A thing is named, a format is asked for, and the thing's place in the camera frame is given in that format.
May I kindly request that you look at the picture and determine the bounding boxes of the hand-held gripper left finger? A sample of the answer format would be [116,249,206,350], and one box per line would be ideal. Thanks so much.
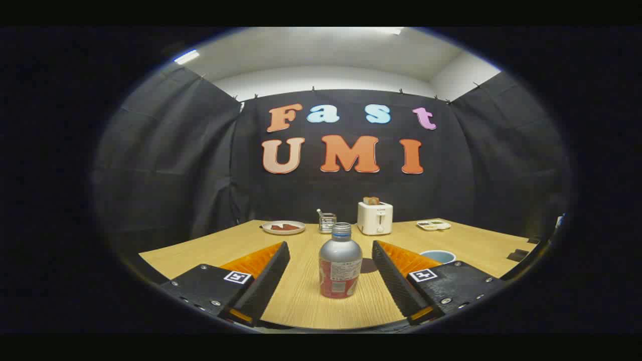
[159,241,291,327]

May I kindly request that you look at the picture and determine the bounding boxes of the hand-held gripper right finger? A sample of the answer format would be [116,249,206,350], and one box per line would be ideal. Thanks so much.
[372,240,505,325]

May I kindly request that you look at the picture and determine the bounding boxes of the white cup with blue inside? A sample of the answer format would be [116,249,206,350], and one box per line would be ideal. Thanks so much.
[420,250,457,265]

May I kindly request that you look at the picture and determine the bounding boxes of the silver bottle with red label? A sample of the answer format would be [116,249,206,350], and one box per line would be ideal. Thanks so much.
[318,222,363,299]

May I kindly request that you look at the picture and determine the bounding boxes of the wooden table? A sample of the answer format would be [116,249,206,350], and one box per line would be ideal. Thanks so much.
[139,219,537,330]

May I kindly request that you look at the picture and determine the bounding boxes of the round white plate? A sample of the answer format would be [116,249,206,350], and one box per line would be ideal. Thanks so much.
[261,221,306,236]

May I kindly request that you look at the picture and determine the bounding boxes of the white toaster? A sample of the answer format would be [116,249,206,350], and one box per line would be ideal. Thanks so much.
[357,201,394,236]

